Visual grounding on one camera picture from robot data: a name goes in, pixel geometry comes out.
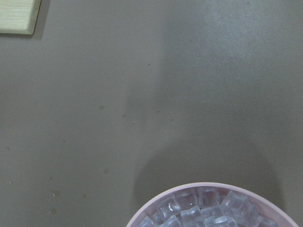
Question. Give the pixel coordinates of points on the pile of clear ice cubes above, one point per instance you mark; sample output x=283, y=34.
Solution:
x=203, y=207

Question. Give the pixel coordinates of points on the wooden cutting board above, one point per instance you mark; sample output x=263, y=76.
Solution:
x=18, y=16

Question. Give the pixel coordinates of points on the pink bowl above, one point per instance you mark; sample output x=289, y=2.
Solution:
x=264, y=207

